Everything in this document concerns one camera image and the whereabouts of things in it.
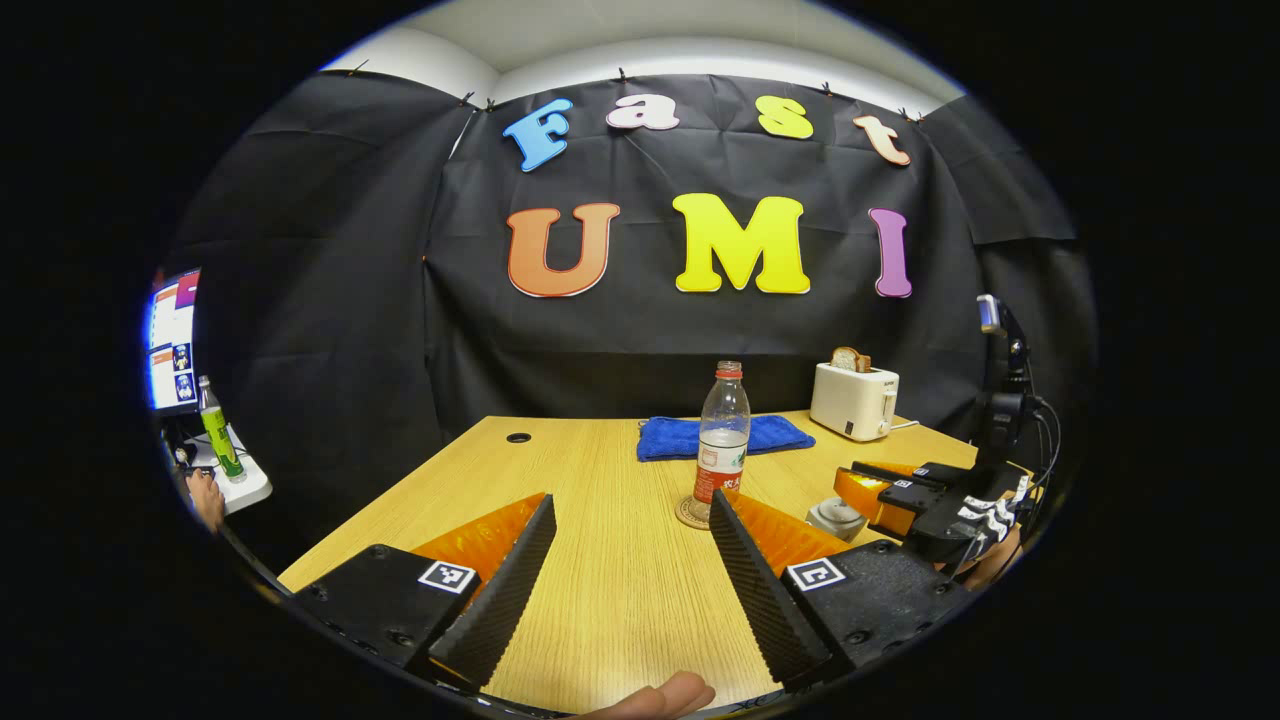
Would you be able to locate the blue folded towel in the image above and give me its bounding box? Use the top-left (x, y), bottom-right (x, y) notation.
top-left (637, 414), bottom-right (816, 463)

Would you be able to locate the computer monitor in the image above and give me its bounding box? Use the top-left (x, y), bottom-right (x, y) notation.
top-left (147, 267), bottom-right (203, 416)

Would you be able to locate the white computer desk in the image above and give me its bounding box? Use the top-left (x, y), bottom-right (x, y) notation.
top-left (185, 425), bottom-right (274, 516)

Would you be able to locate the green drink bottle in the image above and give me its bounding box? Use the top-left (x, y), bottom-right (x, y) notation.
top-left (197, 375), bottom-right (247, 484)

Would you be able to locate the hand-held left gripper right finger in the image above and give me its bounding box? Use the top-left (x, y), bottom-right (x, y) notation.
top-left (707, 488), bottom-right (976, 693)

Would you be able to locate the white ceramic teacup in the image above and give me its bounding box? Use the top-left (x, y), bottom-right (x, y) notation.
top-left (805, 497), bottom-right (873, 544)

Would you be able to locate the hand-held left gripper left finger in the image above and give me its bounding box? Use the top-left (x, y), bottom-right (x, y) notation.
top-left (290, 492), bottom-right (558, 693)

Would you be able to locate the white toaster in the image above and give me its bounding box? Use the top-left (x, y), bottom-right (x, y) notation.
top-left (810, 362), bottom-right (900, 442)

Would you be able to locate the clear plastic water bottle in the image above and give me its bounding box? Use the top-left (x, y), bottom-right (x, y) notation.
top-left (692, 361), bottom-right (752, 526)

